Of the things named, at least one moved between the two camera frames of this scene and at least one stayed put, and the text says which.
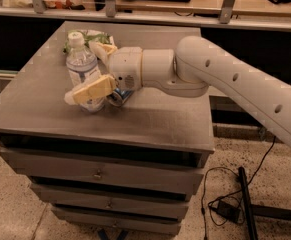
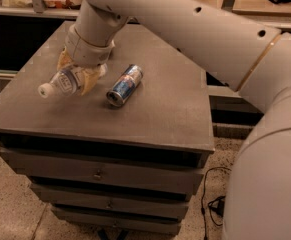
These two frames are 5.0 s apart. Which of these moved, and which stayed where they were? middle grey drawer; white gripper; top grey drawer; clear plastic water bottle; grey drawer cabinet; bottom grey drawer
Moved: clear plastic water bottle; white gripper
Stayed: middle grey drawer; bottom grey drawer; top grey drawer; grey drawer cabinet
